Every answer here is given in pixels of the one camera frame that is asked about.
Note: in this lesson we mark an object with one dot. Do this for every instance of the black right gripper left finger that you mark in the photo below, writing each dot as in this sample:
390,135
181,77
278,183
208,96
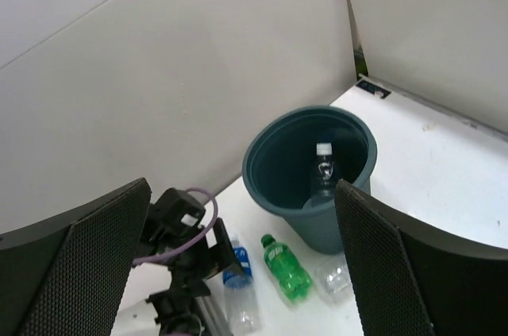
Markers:
66,275

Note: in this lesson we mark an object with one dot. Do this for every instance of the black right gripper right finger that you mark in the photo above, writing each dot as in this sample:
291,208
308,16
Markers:
411,278

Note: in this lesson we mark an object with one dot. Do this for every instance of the blue label white cap bottle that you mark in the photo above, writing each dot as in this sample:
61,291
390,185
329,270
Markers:
242,310

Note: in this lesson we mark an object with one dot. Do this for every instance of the small blue label water bottle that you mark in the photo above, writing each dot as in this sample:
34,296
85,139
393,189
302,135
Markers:
333,280

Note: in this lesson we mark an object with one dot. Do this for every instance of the green plastic soda bottle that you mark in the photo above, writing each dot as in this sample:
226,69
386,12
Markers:
293,280

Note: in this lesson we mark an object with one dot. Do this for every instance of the clear unlabelled plastic bottle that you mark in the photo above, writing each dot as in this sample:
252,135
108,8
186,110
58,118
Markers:
323,177

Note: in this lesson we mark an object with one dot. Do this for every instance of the dark green ribbed plastic bin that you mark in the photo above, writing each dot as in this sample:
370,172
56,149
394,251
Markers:
280,169

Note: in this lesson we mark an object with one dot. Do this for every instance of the aluminium table frame rail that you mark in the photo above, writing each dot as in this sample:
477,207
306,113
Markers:
362,73

